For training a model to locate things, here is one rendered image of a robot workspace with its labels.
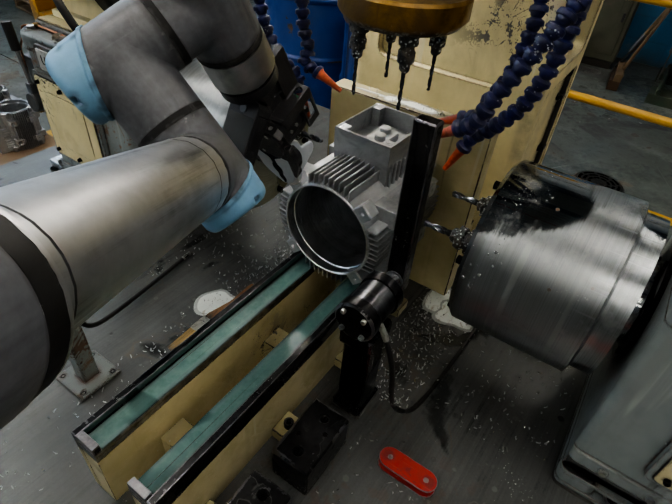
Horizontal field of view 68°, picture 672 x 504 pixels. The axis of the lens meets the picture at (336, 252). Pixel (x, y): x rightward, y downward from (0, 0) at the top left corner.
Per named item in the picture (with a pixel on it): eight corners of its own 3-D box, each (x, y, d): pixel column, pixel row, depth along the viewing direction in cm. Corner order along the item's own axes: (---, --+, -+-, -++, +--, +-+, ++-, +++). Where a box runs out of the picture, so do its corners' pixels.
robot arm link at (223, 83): (235, 78, 49) (178, 57, 53) (252, 108, 53) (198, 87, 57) (276, 25, 51) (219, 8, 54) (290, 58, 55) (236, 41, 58)
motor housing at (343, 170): (344, 203, 99) (353, 114, 87) (428, 242, 91) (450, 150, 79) (278, 252, 86) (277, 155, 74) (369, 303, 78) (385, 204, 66)
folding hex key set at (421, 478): (438, 483, 69) (441, 477, 68) (428, 502, 67) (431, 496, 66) (384, 448, 73) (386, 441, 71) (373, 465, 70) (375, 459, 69)
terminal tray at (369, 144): (370, 140, 87) (375, 101, 83) (423, 161, 83) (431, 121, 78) (330, 166, 80) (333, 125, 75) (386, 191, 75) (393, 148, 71)
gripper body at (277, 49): (322, 118, 66) (296, 48, 55) (287, 168, 64) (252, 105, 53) (278, 101, 69) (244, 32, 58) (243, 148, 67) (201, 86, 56)
